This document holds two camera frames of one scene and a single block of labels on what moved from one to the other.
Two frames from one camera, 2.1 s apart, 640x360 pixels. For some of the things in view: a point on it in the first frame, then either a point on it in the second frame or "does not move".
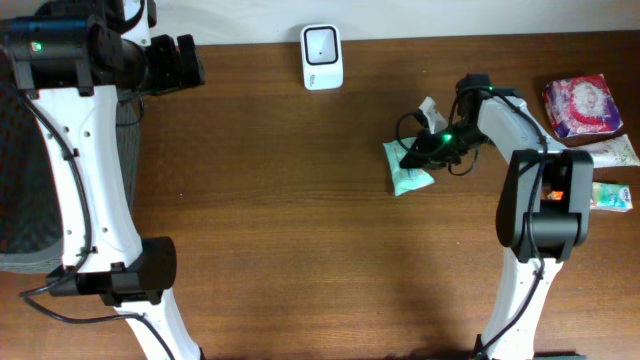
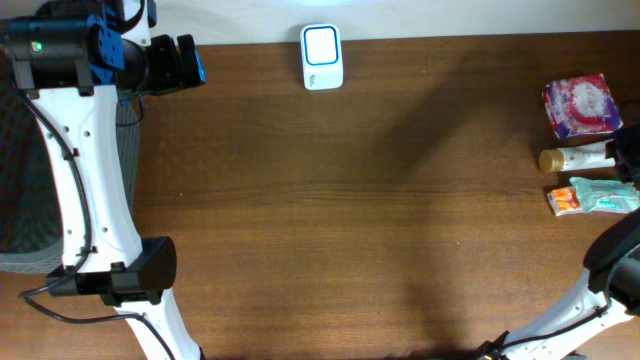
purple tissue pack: (582, 110) does not move
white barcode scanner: (322, 56) does not move
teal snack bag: (405, 179) → (606, 195)
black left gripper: (173, 76) does not move
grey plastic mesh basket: (31, 237) does not move
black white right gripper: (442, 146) → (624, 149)
